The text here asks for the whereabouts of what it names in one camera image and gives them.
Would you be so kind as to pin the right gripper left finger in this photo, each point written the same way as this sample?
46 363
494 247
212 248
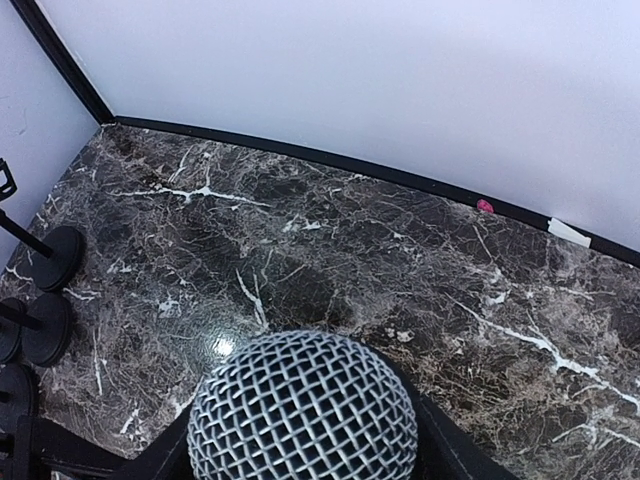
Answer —
42 446

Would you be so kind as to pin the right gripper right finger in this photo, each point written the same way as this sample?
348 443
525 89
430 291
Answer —
458 456

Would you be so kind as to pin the black stand of pink microphone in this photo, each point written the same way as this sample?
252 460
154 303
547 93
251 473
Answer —
19 397

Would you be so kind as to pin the black stand of orange microphone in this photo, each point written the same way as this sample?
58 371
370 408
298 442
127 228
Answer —
46 329

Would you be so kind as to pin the silver glitter microphone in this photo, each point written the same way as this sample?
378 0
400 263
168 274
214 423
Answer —
302 405

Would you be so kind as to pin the black stand of blue microphone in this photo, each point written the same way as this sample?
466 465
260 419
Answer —
58 256

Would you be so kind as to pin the black stand of purple microphone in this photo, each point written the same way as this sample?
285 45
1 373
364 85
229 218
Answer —
10 341

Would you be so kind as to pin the small pink scrap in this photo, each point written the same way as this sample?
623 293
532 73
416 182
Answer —
484 205

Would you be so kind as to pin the white tape scrap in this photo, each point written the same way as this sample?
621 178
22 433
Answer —
565 232

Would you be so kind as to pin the left black frame post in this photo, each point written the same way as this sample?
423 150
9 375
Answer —
52 45

